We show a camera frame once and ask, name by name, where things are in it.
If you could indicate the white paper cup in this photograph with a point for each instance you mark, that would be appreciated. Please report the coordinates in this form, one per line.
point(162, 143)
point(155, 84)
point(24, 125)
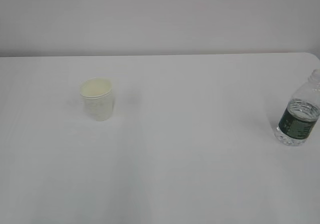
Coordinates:
point(98, 99)

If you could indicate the clear water bottle green label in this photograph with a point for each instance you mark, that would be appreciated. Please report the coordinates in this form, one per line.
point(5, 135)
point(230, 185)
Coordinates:
point(301, 114)

